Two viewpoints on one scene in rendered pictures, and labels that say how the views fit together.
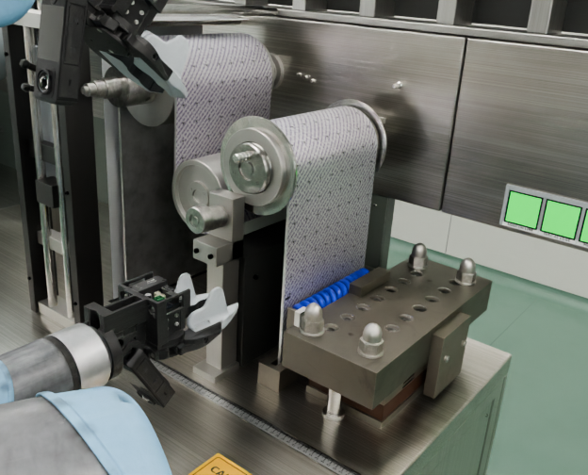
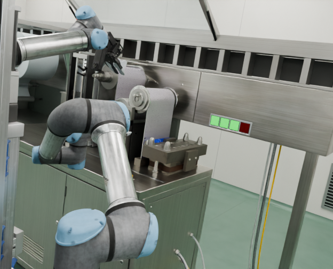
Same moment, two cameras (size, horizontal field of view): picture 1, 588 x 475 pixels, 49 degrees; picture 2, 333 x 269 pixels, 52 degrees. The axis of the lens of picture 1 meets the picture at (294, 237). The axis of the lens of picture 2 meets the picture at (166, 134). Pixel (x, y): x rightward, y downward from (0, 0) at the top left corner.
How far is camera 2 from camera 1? 0.91 m
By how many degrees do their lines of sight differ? 11
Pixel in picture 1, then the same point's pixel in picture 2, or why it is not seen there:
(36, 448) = (110, 102)
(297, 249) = (148, 124)
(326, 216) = (158, 117)
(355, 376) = (161, 155)
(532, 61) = (217, 78)
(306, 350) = (149, 149)
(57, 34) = (99, 55)
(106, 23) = (110, 54)
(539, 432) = (240, 239)
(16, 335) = not seen: hidden behind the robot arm
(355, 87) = (170, 85)
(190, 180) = not seen: hidden behind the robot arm
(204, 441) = not seen: hidden behind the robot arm
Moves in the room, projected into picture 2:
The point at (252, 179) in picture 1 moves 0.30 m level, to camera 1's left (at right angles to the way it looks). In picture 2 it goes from (137, 102) to (80, 93)
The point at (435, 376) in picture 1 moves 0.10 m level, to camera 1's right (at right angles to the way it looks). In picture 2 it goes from (185, 164) to (204, 166)
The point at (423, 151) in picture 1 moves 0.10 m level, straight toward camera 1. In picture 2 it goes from (188, 104) to (186, 105)
